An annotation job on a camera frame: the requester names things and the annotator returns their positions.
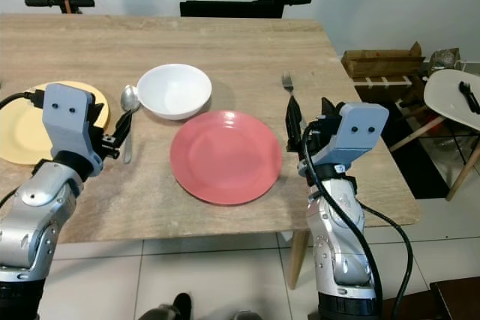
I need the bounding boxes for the red plate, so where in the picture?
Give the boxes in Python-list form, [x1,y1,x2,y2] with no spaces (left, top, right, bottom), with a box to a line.
[169,109,283,206]

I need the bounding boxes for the white bowl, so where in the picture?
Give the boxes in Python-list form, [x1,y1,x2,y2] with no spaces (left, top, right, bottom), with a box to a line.
[136,63,213,121]

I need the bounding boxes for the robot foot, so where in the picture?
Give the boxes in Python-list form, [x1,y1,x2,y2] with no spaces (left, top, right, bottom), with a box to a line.
[232,310,273,320]
[137,292,193,320]

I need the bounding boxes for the light wooden table leg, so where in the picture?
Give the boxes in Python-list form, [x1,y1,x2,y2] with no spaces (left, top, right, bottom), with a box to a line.
[288,229,313,292]

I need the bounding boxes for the small black object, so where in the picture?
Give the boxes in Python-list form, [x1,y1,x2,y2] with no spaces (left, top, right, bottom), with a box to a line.
[457,81,480,115]

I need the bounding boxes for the dark furniture corner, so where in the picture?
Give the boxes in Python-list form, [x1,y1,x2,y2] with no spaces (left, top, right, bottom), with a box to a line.
[382,278,480,320]

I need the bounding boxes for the silver metal fork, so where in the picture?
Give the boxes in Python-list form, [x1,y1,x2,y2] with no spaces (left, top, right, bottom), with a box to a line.
[280,72,298,107]

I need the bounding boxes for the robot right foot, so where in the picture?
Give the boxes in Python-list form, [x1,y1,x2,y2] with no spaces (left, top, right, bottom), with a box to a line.
[232,310,273,320]

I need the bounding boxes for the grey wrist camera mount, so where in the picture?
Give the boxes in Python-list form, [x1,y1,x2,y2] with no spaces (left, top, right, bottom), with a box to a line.
[42,83,105,178]
[309,102,390,169]

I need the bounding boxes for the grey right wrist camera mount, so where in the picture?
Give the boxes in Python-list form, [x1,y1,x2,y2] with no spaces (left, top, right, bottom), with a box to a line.
[309,102,390,169]

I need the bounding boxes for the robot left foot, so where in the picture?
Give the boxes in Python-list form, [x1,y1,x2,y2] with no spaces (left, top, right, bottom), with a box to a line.
[137,292,193,320]

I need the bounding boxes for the yellow plate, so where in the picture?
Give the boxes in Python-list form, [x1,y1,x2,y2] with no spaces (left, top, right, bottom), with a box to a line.
[0,80,110,166]

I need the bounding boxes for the white chair wooden legs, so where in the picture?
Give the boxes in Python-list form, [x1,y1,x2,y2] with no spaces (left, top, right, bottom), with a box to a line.
[388,68,480,202]

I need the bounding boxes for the silver metal spoon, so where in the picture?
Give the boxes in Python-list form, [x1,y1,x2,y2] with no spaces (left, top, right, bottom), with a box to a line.
[120,85,142,165]

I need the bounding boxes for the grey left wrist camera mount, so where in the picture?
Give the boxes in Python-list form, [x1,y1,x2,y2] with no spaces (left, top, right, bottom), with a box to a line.
[42,83,105,178]

